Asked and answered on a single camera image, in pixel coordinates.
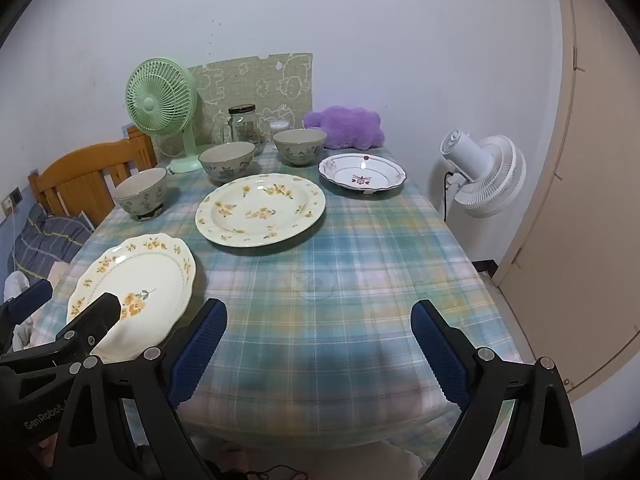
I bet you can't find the glass jar with dark lid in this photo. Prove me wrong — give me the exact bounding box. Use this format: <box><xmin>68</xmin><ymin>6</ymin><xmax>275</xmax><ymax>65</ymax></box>
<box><xmin>220</xmin><ymin>104</ymin><xmax>263</xmax><ymax>156</ymax></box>

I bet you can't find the grey floral ceramic bowl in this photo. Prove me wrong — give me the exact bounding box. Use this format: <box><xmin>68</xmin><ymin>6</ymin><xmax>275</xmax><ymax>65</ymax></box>
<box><xmin>198</xmin><ymin>141</ymin><xmax>257</xmax><ymax>183</ymax></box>
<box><xmin>112</xmin><ymin>167</ymin><xmax>168</xmax><ymax>218</ymax></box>
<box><xmin>272</xmin><ymin>129</ymin><xmax>328</xmax><ymax>167</ymax></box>

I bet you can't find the white cloth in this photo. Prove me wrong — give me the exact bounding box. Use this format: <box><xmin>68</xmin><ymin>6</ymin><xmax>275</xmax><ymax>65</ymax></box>
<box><xmin>4</xmin><ymin>270</ymin><xmax>33</xmax><ymax>301</ymax></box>

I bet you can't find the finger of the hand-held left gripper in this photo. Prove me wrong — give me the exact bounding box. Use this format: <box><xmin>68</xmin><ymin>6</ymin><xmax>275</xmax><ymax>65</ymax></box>
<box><xmin>0</xmin><ymin>292</ymin><xmax>122</xmax><ymax>376</ymax></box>
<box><xmin>0</xmin><ymin>278</ymin><xmax>54</xmax><ymax>356</ymax></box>

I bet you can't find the purple plush pillow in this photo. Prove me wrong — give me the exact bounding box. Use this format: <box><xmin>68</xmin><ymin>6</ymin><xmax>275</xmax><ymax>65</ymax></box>
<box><xmin>303</xmin><ymin>106</ymin><xmax>386</xmax><ymax>151</ymax></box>

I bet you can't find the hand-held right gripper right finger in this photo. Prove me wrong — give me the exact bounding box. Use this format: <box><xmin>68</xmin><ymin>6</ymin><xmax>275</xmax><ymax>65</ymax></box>
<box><xmin>410</xmin><ymin>299</ymin><xmax>585</xmax><ymax>480</ymax></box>

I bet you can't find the beige door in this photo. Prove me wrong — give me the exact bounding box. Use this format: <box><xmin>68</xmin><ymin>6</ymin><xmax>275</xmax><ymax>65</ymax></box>
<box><xmin>495</xmin><ymin>0</ymin><xmax>640</xmax><ymax>403</ymax></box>

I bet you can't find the blue plaid blanket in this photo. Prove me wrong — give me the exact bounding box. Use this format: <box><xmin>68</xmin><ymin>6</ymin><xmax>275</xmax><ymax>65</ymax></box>
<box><xmin>12</xmin><ymin>205</ymin><xmax>96</xmax><ymax>281</ymax></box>

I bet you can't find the white plate with red pattern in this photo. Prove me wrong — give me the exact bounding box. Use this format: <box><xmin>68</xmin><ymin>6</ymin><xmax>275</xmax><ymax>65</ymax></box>
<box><xmin>318</xmin><ymin>153</ymin><xmax>407</xmax><ymax>192</ymax></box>

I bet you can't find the black fan cable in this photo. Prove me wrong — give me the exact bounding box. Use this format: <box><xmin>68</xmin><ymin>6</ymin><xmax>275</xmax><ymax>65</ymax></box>
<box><xmin>442</xmin><ymin>170</ymin><xmax>463</xmax><ymax>223</ymax></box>

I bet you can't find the green desk fan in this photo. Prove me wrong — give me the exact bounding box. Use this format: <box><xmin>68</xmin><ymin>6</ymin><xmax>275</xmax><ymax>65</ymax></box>
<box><xmin>125</xmin><ymin>57</ymin><xmax>216</xmax><ymax>175</ymax></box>

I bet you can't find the green patterned mat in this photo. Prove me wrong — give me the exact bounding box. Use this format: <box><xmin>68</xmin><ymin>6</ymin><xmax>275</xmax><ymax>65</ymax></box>
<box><xmin>187</xmin><ymin>52</ymin><xmax>315</xmax><ymax>147</ymax></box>

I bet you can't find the wooden chair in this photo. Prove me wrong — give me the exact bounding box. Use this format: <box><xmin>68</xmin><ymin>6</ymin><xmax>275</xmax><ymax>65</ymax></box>
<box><xmin>27</xmin><ymin>125</ymin><xmax>158</xmax><ymax>233</ymax></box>

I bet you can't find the scalloped yellow-flower plate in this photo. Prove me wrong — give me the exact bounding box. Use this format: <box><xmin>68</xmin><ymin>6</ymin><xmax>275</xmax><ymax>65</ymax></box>
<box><xmin>66</xmin><ymin>234</ymin><xmax>196</xmax><ymax>363</ymax></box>

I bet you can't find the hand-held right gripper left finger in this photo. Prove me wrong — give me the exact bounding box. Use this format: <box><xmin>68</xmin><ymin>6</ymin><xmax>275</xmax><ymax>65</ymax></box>
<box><xmin>54</xmin><ymin>297</ymin><xmax>229</xmax><ymax>480</ymax></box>

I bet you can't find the white fan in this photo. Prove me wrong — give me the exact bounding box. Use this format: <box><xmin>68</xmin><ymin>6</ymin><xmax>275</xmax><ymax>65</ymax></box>
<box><xmin>440</xmin><ymin>129</ymin><xmax>527</xmax><ymax>219</ymax></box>

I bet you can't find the plaid tablecloth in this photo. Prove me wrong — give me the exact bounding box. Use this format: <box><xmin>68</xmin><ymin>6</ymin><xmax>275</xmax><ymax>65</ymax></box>
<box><xmin>50</xmin><ymin>142</ymin><xmax>523</xmax><ymax>461</ymax></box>

